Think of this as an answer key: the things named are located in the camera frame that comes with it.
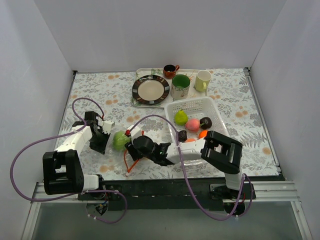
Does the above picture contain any clear zip top bag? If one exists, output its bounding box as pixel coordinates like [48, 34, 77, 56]
[102, 124, 147, 180]

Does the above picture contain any green fake cabbage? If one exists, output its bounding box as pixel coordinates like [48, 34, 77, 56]
[112, 130, 131, 151]

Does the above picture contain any fake peach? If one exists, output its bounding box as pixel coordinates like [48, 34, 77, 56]
[185, 138, 196, 143]
[185, 118, 200, 132]

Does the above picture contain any green fake pear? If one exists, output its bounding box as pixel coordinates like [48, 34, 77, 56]
[174, 109, 189, 126]

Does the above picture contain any orange fake fruit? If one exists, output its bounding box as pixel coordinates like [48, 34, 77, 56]
[198, 130, 208, 139]

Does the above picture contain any dark purple fake fruit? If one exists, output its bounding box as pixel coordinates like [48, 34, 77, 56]
[199, 117, 212, 130]

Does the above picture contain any white plastic basket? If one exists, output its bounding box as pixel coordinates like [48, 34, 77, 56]
[164, 96, 230, 166]

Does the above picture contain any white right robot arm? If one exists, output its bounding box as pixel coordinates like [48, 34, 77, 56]
[124, 130, 245, 199]

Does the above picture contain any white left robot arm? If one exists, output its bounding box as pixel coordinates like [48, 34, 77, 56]
[42, 111, 115, 200]

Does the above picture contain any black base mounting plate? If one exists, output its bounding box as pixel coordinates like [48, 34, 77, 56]
[77, 178, 260, 212]

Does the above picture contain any floral tablecloth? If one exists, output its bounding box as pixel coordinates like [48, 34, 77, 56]
[60, 68, 281, 180]

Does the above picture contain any dark rimmed beige plate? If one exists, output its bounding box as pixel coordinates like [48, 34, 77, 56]
[131, 74, 170, 105]

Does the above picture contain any floral mug green inside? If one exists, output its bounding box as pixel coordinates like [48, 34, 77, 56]
[170, 74, 191, 101]

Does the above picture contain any floral serving tray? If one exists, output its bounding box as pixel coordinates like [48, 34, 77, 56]
[130, 67, 211, 109]

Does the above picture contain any small brown cup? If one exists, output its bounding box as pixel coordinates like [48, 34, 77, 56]
[163, 64, 180, 79]

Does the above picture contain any pale yellow mug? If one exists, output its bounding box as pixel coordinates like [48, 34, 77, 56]
[194, 70, 212, 92]

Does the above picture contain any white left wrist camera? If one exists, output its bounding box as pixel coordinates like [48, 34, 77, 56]
[102, 120, 115, 134]

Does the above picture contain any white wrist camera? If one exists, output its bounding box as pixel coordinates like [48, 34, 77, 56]
[102, 120, 115, 134]
[125, 125, 143, 140]

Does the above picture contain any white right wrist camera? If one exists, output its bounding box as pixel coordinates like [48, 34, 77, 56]
[125, 125, 143, 140]

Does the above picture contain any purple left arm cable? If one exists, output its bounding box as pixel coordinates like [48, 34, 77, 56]
[9, 97, 128, 224]

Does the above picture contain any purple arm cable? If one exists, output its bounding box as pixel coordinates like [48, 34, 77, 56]
[9, 97, 128, 224]
[129, 114, 255, 221]

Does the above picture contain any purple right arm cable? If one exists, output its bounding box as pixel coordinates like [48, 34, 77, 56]
[129, 114, 255, 221]

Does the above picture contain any aluminium frame rail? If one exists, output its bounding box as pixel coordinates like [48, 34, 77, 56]
[33, 181, 301, 203]

